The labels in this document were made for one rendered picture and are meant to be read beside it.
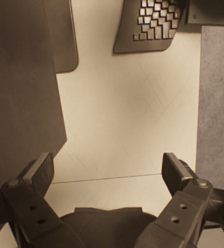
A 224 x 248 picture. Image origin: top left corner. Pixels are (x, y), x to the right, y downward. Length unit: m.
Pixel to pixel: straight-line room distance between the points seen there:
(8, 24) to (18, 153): 0.14
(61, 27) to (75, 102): 0.20
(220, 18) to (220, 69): 0.95
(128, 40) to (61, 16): 0.18
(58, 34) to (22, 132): 0.36
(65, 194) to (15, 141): 0.48
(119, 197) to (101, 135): 0.24
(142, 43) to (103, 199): 0.51
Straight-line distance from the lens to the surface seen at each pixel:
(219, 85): 1.51
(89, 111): 0.55
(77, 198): 0.69
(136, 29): 0.53
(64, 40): 0.54
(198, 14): 0.55
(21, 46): 0.27
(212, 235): 1.89
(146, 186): 0.67
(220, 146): 1.65
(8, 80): 0.23
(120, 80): 0.53
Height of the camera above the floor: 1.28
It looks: 73 degrees down
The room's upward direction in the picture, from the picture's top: 176 degrees clockwise
